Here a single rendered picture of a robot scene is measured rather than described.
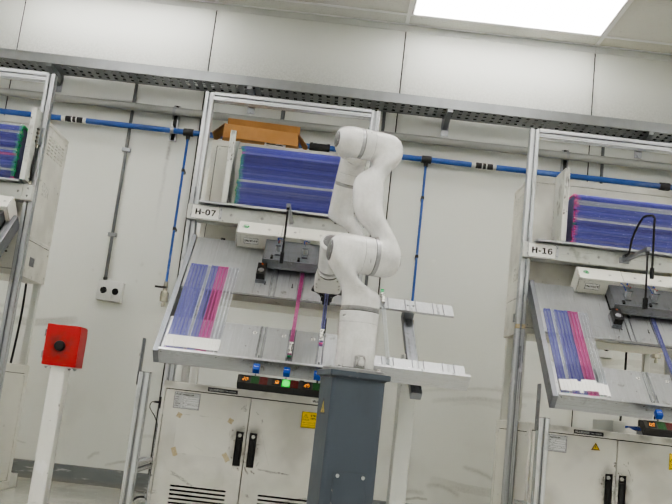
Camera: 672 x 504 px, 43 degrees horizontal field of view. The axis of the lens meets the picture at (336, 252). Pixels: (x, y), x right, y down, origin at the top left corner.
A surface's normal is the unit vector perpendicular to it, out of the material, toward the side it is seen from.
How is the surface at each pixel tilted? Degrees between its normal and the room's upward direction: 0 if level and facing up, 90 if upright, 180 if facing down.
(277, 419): 90
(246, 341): 48
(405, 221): 90
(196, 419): 90
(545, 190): 90
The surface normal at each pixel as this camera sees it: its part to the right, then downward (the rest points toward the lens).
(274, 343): 0.09, -0.79
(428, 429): 0.02, -0.18
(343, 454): 0.26, -0.15
